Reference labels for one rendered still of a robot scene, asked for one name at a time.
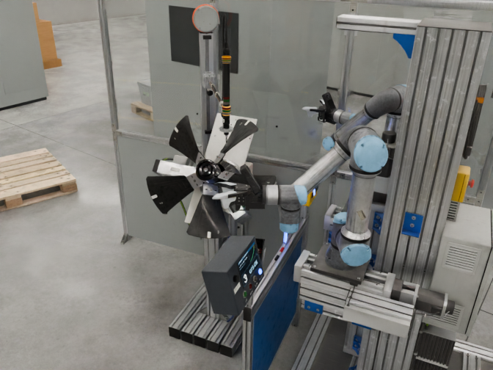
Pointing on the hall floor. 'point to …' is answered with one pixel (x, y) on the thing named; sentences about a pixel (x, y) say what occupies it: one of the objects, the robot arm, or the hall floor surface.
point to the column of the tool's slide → (205, 95)
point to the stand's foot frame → (207, 327)
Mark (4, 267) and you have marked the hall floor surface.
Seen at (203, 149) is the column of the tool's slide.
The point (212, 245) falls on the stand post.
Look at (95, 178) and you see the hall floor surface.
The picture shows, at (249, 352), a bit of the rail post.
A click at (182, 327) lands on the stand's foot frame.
